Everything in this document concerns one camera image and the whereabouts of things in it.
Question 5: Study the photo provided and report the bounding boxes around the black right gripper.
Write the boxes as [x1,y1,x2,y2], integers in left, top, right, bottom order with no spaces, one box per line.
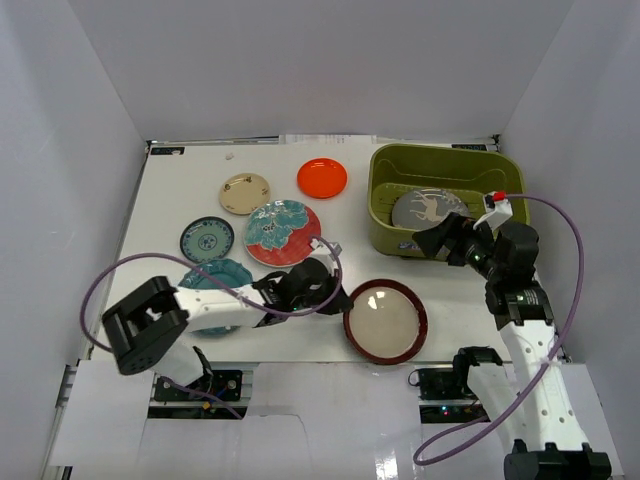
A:
[413,213,504,282]

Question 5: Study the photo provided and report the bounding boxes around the grey reindeer plate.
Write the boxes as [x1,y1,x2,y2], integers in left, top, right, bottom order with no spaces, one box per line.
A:
[391,188,471,231]

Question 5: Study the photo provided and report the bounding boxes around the red rimmed beige plate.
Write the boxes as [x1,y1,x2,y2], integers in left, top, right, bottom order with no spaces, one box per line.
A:
[343,279,428,366]

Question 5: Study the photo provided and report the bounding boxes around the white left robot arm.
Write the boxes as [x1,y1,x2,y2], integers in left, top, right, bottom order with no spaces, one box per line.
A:
[102,258,353,399]

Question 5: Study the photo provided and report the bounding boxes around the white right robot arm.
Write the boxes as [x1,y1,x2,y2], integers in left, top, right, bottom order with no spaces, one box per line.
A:
[413,214,612,479]

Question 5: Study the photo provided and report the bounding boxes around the olive green plastic bin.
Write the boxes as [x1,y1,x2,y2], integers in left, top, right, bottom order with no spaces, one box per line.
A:
[367,144,525,258]

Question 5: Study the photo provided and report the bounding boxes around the red teal floral plate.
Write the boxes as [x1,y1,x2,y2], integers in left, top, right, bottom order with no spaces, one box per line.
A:
[243,200,322,268]

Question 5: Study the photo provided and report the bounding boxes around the teal scalloped plate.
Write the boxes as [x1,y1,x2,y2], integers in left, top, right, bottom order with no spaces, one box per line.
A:
[178,259,254,338]

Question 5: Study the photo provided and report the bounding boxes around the orange round plate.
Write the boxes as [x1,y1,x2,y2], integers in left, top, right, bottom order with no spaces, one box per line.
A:
[296,158,348,199]

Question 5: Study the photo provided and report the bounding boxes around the cream floral small plate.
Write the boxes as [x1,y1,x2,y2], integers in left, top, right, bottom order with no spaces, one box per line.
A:
[218,173,271,215]

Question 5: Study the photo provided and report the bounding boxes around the blue white patterned plate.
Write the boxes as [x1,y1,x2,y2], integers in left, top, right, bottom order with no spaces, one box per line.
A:
[179,216,235,264]

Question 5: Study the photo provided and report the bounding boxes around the white paper sheets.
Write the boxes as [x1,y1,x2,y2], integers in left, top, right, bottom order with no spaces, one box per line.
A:
[279,134,377,145]

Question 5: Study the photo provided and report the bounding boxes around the black label sticker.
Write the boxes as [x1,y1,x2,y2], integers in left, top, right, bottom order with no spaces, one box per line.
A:
[149,146,185,156]

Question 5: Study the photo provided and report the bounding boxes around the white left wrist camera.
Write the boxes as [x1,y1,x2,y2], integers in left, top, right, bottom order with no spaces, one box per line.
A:
[309,236,341,275]

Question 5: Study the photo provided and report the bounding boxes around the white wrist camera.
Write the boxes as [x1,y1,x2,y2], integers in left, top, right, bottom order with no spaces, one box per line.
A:
[473,191,513,233]
[309,236,341,275]

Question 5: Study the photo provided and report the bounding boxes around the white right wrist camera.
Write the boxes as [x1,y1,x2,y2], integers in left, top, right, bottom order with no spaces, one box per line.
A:
[473,191,513,233]

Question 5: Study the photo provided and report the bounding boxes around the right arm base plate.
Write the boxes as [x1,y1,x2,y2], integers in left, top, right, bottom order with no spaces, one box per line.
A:
[407,367,487,425]

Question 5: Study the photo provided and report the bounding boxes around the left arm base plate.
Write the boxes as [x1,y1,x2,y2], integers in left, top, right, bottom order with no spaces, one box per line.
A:
[151,370,243,404]

